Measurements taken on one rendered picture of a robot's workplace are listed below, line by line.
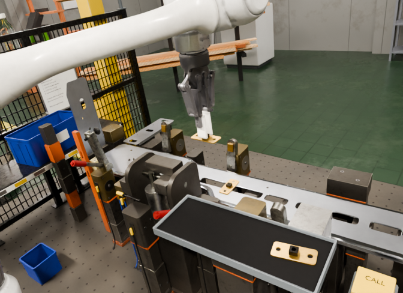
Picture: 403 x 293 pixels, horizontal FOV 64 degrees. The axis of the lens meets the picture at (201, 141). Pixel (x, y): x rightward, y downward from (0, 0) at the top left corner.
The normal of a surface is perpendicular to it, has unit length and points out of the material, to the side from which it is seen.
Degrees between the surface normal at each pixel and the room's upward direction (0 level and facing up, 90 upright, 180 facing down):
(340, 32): 90
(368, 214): 0
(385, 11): 90
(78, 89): 90
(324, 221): 0
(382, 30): 90
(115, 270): 0
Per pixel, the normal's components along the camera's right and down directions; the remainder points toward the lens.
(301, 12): -0.61, 0.43
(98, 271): -0.14, -0.88
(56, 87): 0.82, 0.15
